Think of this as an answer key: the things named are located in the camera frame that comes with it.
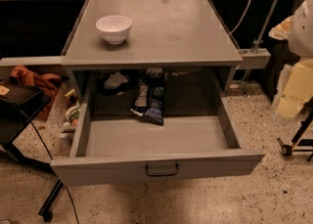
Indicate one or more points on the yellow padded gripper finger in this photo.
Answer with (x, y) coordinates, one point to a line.
(294, 90)

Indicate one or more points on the blue chip bag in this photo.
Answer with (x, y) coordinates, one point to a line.
(150, 101)

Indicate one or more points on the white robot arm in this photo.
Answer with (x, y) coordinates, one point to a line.
(298, 30)

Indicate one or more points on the grey cabinet counter unit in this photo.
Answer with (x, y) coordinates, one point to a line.
(164, 33)

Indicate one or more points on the grey open drawer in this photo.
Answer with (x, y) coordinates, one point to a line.
(112, 145)

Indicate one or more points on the black wheeled tripod base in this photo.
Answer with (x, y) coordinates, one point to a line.
(298, 143)

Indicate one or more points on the metal diagonal rod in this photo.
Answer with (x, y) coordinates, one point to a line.
(258, 40)

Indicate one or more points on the crumpled grey item in cabinet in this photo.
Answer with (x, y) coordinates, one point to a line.
(115, 80)

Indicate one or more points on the white ceramic bowl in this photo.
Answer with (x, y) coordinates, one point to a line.
(114, 28)

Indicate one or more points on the clear plastic bin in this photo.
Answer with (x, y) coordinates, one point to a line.
(63, 115)

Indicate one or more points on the orange cloth on floor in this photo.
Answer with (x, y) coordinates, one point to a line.
(49, 83)

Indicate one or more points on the black rolling stand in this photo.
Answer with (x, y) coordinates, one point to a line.
(19, 106)

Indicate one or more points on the black drawer handle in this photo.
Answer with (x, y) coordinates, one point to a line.
(162, 170)

